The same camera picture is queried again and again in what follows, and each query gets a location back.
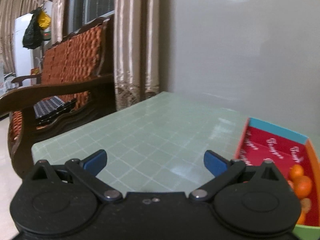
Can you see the wooden sofa with orange cushions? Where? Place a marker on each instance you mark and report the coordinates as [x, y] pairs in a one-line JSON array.
[[65, 62]]

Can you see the white refrigerator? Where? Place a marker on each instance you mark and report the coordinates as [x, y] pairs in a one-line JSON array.
[[22, 47]]

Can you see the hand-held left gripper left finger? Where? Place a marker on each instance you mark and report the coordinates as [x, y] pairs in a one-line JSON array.
[[96, 160]]

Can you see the colourful cardboard box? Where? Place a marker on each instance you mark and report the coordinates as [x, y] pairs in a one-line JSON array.
[[270, 140]]

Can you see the small orange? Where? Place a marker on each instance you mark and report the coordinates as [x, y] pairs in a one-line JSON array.
[[297, 172]]

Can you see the beige satin curtain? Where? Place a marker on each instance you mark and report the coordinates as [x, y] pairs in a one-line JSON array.
[[135, 42], [27, 2]]

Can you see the black and white checked cloth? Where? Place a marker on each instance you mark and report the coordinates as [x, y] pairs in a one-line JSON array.
[[48, 106]]

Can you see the dark green hanging bag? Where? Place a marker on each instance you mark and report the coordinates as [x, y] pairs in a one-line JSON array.
[[31, 33]]

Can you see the large orange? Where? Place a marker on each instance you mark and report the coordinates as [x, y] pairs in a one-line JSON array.
[[304, 186]]

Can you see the yellow hanging bag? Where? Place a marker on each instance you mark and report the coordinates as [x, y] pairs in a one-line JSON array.
[[44, 20]]

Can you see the window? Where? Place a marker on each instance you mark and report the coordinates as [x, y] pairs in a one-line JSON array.
[[95, 0]]

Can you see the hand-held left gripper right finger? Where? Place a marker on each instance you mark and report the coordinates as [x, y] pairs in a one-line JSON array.
[[214, 164]]

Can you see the green checked tablecloth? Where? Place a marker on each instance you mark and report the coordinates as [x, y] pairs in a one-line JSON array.
[[155, 130]]

